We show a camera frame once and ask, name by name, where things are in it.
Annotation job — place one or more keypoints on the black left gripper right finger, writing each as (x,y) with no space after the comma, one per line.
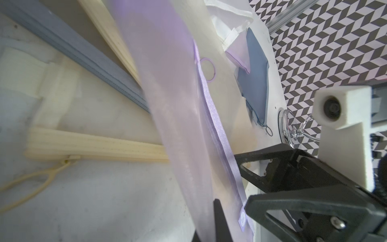
(338,213)

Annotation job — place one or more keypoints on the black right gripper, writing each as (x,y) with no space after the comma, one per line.
(283,168)

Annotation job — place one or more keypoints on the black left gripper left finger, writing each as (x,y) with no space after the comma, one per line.
(222,231)

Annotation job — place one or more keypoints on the white canvas bag blue handles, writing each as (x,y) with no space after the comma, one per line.
(91,200)

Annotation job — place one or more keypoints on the white mesh pencil pouch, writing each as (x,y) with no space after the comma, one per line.
(230,19)

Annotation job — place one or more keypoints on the purple mesh pouch bottom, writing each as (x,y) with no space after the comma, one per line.
(195,103)

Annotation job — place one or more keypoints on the yellow trim mesh pouch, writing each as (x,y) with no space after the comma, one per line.
(55,85)

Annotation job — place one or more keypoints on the blue mesh pouch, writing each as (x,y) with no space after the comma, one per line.
(65,26)

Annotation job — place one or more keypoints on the dark blue flat pouch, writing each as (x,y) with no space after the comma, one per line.
(255,84)

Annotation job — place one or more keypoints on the lilac mesh pouch rear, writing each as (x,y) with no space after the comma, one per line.
(238,53)

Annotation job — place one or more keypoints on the silver wire glass rack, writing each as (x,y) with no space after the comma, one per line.
(288,133)

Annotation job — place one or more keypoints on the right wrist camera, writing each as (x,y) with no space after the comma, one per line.
(344,114)

